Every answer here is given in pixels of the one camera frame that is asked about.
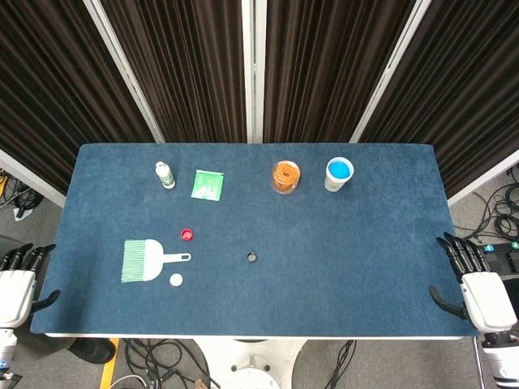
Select white pedestal base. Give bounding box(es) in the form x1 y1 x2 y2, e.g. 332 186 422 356
194 338 306 389

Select dark pleated partition panel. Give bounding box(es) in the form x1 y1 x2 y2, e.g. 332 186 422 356
99 0 248 143
263 0 418 143
0 0 157 195
358 0 519 198

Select black floor cable bundle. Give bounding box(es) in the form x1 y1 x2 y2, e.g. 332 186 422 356
0 169 44 222
121 338 212 389
453 165 519 244

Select blue felt table mat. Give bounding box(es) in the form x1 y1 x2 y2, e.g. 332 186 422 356
28 142 479 338

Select left black-fingered robot hand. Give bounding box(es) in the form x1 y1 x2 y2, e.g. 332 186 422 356
0 242 62 330

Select right black-fingered robot hand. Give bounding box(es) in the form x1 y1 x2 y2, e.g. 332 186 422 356
428 231 519 334

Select black shoe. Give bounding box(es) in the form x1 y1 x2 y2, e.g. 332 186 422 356
74 338 117 365

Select black power strip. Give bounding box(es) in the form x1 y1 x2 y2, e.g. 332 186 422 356
481 241 519 273

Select white partition post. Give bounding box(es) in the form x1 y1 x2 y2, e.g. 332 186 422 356
83 0 165 143
241 0 268 143
350 0 433 143

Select clear jar of rubber bands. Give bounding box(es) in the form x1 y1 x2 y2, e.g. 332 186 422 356
272 160 302 195

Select small white green-labelled bottle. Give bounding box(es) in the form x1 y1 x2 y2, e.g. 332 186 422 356
155 160 177 190

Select green sachet packet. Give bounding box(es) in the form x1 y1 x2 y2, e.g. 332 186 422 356
190 169 225 202

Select stacked white paper cups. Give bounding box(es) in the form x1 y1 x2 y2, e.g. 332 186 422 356
324 157 355 193

